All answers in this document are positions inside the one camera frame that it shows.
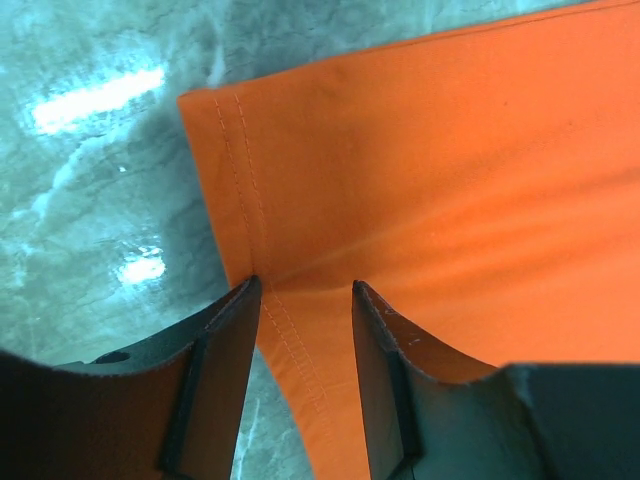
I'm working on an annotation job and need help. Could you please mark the orange t shirt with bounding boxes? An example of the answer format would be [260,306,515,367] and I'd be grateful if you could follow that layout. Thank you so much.
[178,1,639,479]

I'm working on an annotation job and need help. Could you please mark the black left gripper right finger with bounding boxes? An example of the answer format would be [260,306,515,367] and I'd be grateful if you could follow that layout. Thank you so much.
[352,281,639,479]

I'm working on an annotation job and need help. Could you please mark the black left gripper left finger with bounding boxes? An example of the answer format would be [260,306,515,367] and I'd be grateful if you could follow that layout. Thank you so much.
[1,277,262,479]

